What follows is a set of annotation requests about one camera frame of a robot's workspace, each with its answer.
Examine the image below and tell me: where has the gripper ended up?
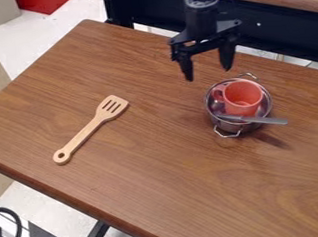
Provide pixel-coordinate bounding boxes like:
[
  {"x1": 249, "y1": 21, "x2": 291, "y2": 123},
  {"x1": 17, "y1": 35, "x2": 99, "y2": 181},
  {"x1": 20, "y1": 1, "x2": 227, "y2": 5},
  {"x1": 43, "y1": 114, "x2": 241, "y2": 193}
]
[{"x1": 165, "y1": 0, "x2": 247, "y2": 84}]

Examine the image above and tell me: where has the pink cup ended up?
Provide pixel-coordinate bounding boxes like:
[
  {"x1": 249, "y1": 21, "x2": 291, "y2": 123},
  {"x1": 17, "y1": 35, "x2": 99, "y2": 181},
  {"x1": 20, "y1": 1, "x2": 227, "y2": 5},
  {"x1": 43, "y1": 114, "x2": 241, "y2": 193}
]
[{"x1": 209, "y1": 79, "x2": 268, "y2": 120}]

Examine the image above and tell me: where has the silver pot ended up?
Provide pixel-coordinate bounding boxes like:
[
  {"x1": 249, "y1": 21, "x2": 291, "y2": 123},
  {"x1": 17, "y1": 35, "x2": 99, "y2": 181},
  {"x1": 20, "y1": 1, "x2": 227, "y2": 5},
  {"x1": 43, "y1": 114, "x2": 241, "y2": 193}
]
[{"x1": 202, "y1": 70, "x2": 277, "y2": 140}]

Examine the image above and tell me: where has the grey knife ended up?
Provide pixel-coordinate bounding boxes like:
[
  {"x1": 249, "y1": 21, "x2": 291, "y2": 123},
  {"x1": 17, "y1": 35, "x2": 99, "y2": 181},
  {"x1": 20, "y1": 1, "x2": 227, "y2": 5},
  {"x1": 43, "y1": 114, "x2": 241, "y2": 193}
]
[{"x1": 215, "y1": 109, "x2": 290, "y2": 130}]

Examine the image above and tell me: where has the wooden spatula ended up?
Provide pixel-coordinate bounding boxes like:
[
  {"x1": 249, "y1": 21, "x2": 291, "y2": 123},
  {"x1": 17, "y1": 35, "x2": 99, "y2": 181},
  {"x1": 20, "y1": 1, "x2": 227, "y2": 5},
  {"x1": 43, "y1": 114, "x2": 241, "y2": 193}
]
[{"x1": 48, "y1": 93, "x2": 133, "y2": 166}]

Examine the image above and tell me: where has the red box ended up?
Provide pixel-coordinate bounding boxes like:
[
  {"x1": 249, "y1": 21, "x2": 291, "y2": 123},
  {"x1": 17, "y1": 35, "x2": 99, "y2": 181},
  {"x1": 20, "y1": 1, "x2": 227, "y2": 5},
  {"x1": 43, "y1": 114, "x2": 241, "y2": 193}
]
[{"x1": 15, "y1": 0, "x2": 77, "y2": 18}]

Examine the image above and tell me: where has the black cable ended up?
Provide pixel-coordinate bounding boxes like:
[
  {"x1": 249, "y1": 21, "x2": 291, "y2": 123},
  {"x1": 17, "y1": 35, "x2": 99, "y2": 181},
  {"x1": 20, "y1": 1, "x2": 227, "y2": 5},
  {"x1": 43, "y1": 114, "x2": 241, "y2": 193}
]
[{"x1": 0, "y1": 205, "x2": 25, "y2": 237}]

